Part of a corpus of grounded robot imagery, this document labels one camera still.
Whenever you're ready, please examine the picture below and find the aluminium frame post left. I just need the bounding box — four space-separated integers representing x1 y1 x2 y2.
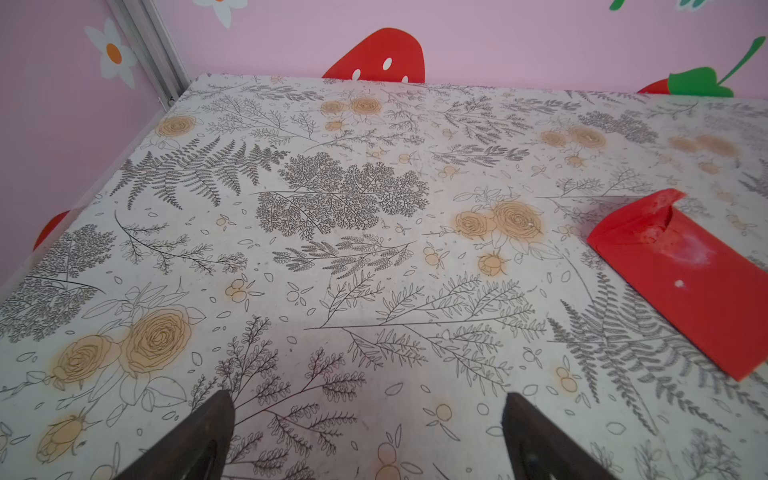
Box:
106 0 191 112

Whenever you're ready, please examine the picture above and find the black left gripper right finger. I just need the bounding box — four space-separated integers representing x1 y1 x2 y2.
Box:
501 393 614 480

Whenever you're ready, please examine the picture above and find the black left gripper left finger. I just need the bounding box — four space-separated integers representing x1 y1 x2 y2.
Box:
117 390 235 480

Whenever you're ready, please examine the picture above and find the red envelope far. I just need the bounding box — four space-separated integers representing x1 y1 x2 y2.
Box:
587 189 767 381

